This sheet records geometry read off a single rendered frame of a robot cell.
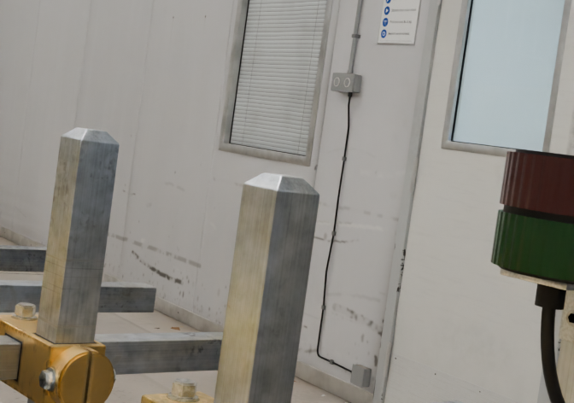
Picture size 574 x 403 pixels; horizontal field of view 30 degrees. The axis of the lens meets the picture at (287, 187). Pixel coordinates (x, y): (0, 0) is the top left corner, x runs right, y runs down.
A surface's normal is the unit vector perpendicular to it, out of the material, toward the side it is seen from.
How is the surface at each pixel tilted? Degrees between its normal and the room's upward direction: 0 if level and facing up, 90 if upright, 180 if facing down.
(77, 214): 90
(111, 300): 90
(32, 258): 90
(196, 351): 90
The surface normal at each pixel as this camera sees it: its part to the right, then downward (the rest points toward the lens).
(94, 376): 0.62, 0.13
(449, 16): -0.82, -0.08
